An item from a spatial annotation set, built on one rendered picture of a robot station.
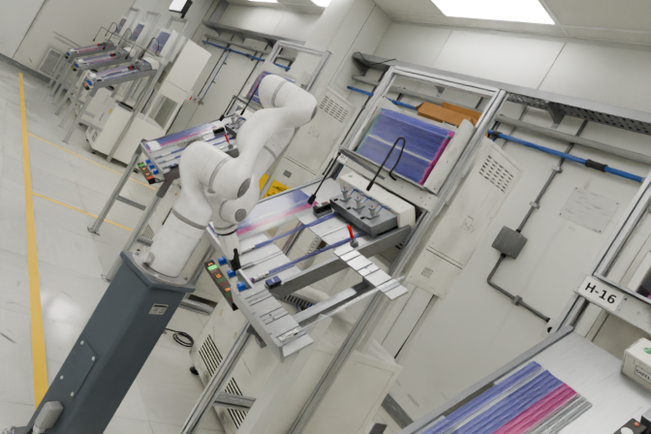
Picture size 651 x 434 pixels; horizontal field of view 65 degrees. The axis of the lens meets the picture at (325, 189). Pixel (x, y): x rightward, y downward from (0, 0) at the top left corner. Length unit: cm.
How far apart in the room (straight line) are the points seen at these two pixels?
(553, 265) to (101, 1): 882
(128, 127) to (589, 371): 559
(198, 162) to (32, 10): 884
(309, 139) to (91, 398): 223
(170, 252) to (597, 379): 125
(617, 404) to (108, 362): 140
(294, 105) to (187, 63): 478
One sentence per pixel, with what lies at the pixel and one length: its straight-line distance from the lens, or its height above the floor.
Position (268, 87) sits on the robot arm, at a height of 138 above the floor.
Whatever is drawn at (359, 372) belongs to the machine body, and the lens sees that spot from 243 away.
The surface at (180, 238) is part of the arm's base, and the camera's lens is 161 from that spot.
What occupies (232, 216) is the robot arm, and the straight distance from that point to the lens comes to 171.
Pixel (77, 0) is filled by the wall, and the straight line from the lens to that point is 1033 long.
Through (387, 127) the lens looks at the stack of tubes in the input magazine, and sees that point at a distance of 246.
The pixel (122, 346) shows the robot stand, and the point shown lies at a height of 47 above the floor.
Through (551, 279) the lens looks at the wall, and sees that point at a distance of 345.
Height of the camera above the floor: 125
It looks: 2 degrees down
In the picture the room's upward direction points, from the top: 31 degrees clockwise
